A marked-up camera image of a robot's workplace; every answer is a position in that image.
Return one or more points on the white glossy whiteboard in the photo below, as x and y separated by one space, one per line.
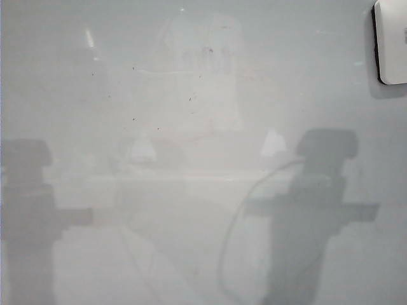
190 159

